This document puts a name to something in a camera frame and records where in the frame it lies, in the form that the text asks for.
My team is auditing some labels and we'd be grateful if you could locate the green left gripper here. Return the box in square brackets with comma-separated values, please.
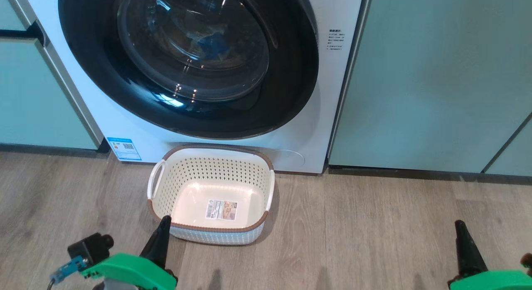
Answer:
[81, 216, 178, 290]

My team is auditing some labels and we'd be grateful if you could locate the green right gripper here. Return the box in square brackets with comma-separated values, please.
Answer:
[448, 220, 532, 290]

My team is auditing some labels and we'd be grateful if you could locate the black glass washing machine door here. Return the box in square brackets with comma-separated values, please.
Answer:
[58, 0, 320, 140]

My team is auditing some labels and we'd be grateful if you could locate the white basket product sticker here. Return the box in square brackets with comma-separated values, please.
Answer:
[204, 198, 239, 221]

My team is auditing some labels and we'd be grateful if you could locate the cream perforated laundry basket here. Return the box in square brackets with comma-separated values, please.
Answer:
[146, 143, 276, 246]

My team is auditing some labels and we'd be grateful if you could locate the white front-load washing machine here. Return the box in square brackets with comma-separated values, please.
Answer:
[16, 0, 373, 175]

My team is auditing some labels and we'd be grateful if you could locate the dark cabinet plinth strip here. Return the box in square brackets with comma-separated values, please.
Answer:
[0, 142, 111, 159]
[328, 166, 532, 186]

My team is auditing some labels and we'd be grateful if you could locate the blue energy label sticker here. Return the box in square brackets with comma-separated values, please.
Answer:
[106, 136, 142, 162]

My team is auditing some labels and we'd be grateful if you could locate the round white filter cover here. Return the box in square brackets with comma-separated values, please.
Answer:
[270, 148, 305, 168]

